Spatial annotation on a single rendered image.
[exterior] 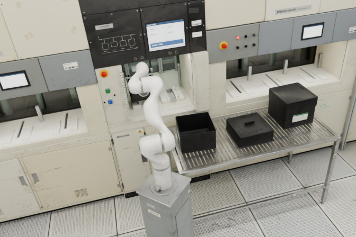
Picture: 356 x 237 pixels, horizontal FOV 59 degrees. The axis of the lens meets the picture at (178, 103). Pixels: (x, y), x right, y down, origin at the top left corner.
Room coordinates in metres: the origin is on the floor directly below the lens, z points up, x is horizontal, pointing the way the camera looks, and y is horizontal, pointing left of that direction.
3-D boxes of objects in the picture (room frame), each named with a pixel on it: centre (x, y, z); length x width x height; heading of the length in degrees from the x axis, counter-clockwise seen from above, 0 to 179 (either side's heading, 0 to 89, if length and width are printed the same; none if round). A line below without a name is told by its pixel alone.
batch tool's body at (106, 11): (2.70, 0.25, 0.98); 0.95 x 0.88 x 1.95; 11
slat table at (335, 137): (2.09, -0.55, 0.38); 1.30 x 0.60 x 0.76; 101
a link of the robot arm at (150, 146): (1.58, 0.18, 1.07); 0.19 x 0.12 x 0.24; 101
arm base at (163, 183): (1.58, 0.15, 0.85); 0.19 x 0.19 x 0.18
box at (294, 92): (2.25, -0.96, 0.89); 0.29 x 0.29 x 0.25; 13
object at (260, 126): (2.06, -0.56, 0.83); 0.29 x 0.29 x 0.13; 12
